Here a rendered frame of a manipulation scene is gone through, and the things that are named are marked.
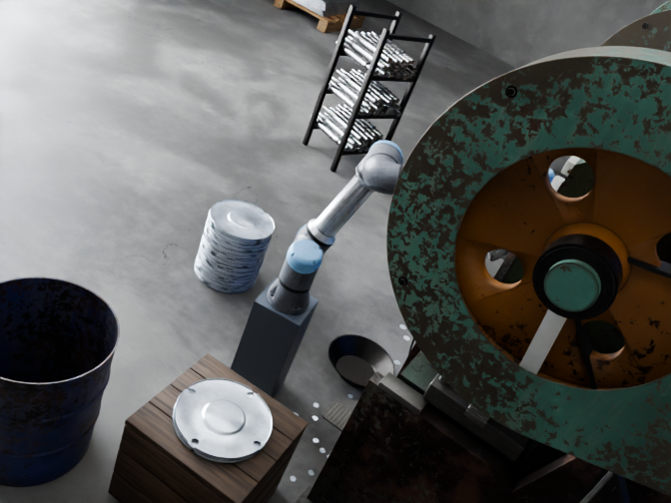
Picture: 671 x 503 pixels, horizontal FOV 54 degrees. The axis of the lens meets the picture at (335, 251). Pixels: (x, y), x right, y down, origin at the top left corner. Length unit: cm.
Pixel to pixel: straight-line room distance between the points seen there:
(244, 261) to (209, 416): 105
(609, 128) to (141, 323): 201
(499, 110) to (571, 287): 36
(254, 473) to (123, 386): 76
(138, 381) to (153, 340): 22
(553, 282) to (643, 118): 33
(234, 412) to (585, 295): 114
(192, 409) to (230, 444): 16
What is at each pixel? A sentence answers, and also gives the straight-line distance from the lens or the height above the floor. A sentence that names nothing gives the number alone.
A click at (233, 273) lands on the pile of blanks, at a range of 295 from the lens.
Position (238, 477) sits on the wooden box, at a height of 35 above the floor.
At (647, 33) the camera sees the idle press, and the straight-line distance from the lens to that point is 306.
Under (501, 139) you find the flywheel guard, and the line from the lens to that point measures 132.
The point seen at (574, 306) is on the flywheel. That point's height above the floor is 130.
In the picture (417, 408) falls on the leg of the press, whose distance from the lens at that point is 192.
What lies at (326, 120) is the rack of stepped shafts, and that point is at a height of 22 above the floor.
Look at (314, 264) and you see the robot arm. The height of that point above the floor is 66.
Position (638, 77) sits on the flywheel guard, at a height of 170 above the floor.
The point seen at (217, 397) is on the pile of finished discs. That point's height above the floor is 37.
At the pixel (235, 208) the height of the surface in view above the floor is 31.
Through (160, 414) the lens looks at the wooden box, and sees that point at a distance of 203.
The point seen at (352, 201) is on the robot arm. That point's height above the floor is 86.
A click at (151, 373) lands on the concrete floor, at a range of 260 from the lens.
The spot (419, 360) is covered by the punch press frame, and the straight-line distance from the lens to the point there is 206.
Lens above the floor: 191
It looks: 33 degrees down
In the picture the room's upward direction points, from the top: 23 degrees clockwise
